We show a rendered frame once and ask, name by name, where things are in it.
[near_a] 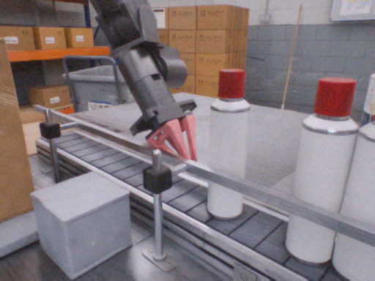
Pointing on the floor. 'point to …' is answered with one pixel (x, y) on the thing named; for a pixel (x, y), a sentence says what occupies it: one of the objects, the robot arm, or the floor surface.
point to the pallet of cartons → (204, 42)
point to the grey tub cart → (96, 85)
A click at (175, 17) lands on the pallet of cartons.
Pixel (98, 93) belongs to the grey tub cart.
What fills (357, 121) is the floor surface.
